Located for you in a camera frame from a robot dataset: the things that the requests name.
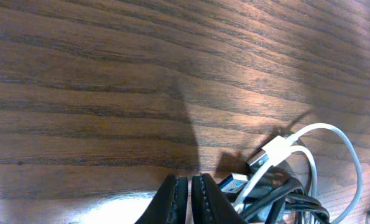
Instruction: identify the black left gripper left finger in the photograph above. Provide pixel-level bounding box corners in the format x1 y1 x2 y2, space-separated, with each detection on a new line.
136 174 188 224

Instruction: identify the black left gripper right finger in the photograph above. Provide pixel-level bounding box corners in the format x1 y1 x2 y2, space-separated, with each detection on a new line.
191 174 246 224

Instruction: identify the short black cable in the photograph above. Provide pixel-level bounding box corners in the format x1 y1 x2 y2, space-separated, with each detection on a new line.
217 172 331 224

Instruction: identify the white cable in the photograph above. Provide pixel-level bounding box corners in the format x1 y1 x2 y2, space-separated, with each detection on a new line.
234 123 364 224

